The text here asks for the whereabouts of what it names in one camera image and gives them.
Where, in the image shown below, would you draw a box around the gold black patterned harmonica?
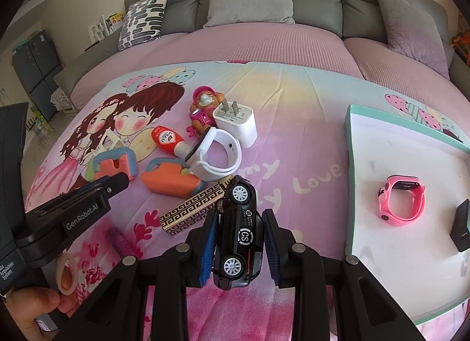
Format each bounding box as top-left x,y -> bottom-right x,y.
159,175 -> 234,236

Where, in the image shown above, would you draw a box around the black toy car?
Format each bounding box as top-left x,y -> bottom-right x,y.
213,176 -> 264,290

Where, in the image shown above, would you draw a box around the magenta small flashlight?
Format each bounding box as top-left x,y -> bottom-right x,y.
105,227 -> 134,259

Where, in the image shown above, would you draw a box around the white smart watch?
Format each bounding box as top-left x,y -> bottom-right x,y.
185,127 -> 242,182

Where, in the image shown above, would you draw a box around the red white stain remover bottle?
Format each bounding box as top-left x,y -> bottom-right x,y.
151,125 -> 191,159

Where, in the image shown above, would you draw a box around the white power adapter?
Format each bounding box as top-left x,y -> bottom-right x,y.
213,99 -> 258,149

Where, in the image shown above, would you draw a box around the pink puppy figurine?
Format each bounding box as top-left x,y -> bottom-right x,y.
186,86 -> 225,137

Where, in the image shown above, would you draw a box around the person's left hand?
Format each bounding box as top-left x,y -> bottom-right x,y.
6,287 -> 79,341

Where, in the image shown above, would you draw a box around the cartoon print bed sheet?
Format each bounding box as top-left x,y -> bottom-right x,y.
26,61 -> 469,340

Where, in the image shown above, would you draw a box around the pink smart watch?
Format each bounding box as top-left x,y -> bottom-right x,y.
377,175 -> 426,226

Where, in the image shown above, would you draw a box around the dark grey cabinet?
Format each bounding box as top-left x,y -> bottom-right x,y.
12,30 -> 63,121

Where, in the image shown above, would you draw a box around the teal white shallow box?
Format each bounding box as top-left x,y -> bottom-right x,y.
345,105 -> 469,324

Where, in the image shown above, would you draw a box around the magazines beside sofa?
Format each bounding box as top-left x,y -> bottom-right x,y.
88,12 -> 124,43

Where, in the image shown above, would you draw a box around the black power adapter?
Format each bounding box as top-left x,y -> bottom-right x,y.
450,199 -> 470,253

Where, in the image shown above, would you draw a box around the black white patterned cushion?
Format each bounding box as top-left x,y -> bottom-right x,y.
118,0 -> 168,51

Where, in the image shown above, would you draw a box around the pink sofa cover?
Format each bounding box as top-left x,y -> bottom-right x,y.
60,23 -> 469,125

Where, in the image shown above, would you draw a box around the grey purple cushion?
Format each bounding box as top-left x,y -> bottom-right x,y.
377,0 -> 449,80

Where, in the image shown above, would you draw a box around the grey sofa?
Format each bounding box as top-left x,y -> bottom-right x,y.
53,0 -> 470,97

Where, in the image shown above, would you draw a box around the beige silicone ring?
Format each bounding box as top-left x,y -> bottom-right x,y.
54,252 -> 80,296

